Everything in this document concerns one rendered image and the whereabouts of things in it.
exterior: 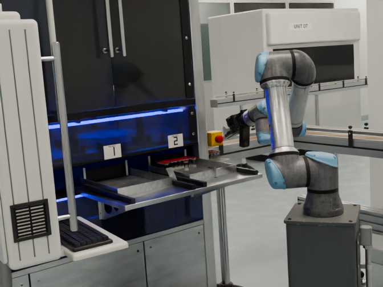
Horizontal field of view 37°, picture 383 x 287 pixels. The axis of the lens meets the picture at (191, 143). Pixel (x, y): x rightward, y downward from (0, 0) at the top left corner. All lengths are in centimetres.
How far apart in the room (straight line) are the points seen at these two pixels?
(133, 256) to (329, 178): 101
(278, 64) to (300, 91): 20
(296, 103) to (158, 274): 105
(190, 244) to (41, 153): 125
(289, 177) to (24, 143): 94
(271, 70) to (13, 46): 96
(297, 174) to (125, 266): 97
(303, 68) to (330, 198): 51
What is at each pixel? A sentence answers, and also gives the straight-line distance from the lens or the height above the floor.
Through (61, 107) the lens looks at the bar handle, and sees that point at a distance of 180.
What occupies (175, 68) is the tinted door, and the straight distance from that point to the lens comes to 269.
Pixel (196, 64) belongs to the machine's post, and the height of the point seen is 137.
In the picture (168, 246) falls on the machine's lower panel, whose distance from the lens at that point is 276.
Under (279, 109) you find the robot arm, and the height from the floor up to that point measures 119.
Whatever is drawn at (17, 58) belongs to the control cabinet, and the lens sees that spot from 175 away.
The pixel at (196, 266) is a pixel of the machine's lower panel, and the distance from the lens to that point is 290.
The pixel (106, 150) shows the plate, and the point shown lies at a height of 103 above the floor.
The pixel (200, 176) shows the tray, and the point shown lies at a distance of 244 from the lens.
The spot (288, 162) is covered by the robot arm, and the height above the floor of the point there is 100.
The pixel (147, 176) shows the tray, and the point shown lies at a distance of 254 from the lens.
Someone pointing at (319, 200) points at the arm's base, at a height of 85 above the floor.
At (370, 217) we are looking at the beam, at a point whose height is 51.
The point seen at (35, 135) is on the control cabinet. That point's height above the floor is 120.
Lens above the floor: 140
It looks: 9 degrees down
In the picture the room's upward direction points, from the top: 4 degrees counter-clockwise
